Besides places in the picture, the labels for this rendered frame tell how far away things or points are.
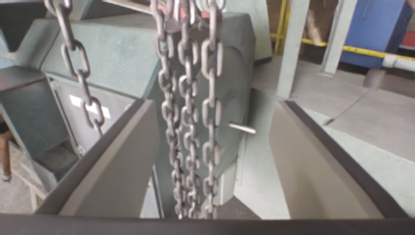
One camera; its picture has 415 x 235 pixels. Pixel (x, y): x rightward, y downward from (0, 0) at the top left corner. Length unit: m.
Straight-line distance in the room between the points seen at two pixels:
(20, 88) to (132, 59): 0.20
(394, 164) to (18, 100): 0.72
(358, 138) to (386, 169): 0.08
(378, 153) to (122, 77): 0.54
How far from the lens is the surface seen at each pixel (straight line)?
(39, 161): 0.56
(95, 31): 0.41
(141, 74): 0.29
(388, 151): 0.59
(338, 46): 0.97
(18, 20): 0.58
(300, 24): 0.64
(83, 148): 0.48
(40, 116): 0.46
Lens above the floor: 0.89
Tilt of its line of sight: 31 degrees down
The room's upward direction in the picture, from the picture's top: straight up
